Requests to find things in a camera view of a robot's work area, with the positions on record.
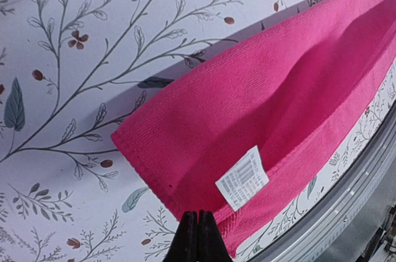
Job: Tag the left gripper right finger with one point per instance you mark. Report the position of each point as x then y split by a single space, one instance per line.
211 247

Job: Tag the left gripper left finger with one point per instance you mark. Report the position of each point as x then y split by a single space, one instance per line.
183 247

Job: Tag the pink towel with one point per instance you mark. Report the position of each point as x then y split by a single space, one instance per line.
245 132

